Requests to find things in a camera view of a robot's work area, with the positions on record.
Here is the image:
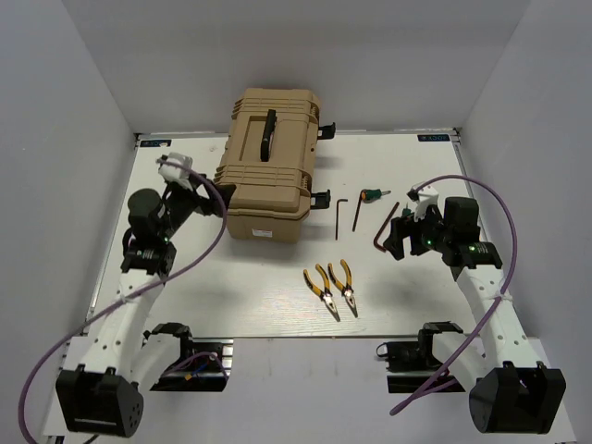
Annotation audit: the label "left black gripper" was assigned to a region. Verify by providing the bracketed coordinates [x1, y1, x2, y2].
[159, 172, 236, 240]

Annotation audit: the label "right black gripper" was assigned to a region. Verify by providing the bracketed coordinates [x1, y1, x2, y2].
[383, 202, 452, 260]

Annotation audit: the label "large brown hex key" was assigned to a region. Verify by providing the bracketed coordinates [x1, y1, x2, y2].
[373, 202, 400, 253]

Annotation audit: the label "green stubby screwdriver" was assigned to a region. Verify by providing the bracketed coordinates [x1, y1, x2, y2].
[401, 204, 412, 217]
[361, 189, 390, 204]

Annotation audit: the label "yellow black pliers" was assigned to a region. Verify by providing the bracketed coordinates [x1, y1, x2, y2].
[302, 264, 340, 322]
[327, 259, 358, 318]

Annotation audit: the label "small brown hex key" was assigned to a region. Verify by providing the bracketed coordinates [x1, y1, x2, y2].
[334, 198, 349, 241]

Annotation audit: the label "tan plastic toolbox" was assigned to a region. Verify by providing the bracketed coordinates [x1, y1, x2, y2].
[214, 88, 335, 243]

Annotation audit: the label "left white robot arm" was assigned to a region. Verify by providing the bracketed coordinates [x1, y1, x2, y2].
[55, 172, 236, 438]

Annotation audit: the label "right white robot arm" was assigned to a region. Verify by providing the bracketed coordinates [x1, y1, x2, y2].
[384, 189, 566, 434]

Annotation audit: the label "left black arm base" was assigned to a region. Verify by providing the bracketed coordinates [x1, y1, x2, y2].
[151, 338, 234, 392]

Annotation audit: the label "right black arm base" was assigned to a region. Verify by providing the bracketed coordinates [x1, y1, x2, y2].
[376, 340, 441, 394]

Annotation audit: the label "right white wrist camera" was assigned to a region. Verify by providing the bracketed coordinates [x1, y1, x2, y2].
[407, 185, 439, 222]

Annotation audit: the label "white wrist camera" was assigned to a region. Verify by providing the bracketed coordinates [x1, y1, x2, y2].
[407, 185, 439, 222]
[156, 153, 192, 190]

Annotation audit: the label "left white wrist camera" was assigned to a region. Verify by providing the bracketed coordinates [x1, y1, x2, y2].
[156, 153, 192, 190]

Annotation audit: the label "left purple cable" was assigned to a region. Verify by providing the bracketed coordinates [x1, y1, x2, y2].
[20, 159, 230, 443]

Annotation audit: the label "purple cable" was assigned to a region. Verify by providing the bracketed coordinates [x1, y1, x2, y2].
[20, 159, 230, 443]
[389, 174, 519, 416]

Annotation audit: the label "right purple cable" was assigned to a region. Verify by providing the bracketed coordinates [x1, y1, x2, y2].
[389, 174, 519, 416]

